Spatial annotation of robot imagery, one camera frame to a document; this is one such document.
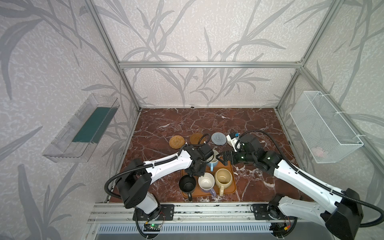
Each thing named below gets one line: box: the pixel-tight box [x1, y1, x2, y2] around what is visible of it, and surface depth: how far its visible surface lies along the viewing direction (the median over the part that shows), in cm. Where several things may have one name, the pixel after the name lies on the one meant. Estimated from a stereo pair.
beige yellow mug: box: [214, 168, 233, 197], surface depth 78 cm
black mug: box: [179, 174, 197, 202], surface depth 77 cm
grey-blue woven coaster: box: [211, 132, 227, 146], surface depth 104 cm
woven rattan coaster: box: [169, 135, 185, 150], surface depth 104 cm
